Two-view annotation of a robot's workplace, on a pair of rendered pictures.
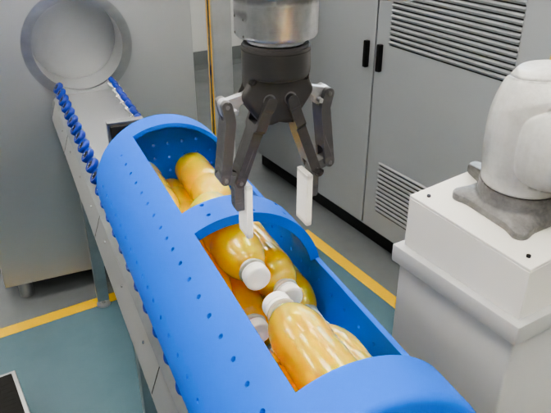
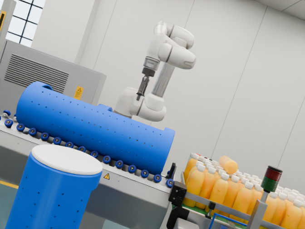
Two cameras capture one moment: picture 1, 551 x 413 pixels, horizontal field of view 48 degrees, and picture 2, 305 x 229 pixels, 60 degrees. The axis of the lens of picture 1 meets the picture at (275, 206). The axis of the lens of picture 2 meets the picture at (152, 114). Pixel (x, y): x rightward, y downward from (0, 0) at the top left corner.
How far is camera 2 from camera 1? 1.37 m
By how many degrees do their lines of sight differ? 65
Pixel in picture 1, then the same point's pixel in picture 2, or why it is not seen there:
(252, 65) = (150, 72)
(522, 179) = (130, 111)
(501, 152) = (126, 105)
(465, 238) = not seen: hidden behind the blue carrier
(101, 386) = not seen: outside the picture
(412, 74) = (15, 92)
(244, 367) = (150, 129)
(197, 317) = (127, 125)
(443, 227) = not seen: hidden behind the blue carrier
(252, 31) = (154, 66)
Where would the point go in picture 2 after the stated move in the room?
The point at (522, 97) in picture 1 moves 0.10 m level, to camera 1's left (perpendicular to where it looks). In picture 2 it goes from (133, 93) to (126, 91)
